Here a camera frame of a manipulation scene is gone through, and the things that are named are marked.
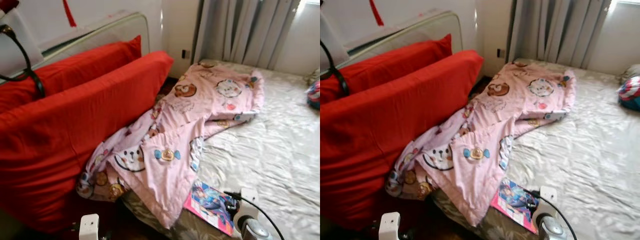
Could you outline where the grey floral bed sheet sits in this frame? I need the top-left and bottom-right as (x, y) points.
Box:
(430, 58), (640, 240)
(120, 59), (321, 240)

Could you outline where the red hanging tassel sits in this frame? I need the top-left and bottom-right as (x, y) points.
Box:
(368, 0), (385, 27)
(62, 0), (78, 28)

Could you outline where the white padded headboard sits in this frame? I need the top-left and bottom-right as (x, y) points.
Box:
(345, 9), (464, 68)
(30, 11), (151, 71)

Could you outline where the black gooseneck holder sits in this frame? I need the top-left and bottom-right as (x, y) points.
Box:
(0, 24), (46, 99)
(320, 40), (350, 98)

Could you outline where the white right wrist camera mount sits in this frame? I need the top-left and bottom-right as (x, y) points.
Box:
(234, 187), (260, 231)
(536, 186), (559, 221)

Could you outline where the large red pillow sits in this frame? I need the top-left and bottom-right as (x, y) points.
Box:
(320, 49), (484, 231)
(0, 50), (174, 234)

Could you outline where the pink cartoon print blanket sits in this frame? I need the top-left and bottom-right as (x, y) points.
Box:
(385, 60), (577, 227)
(76, 61), (265, 230)

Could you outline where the red blue plush toy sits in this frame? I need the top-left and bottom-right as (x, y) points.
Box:
(306, 80), (321, 110)
(617, 75), (640, 112)

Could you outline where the grey curtain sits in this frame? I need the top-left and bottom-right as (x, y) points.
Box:
(507, 0), (612, 69)
(192, 0), (302, 71)

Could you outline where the colourful cartoon book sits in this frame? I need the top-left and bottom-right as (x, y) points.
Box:
(490, 177), (544, 234)
(183, 179), (239, 236)

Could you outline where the flat red pillow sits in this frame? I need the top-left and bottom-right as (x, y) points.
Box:
(320, 34), (453, 106)
(0, 35), (143, 114)

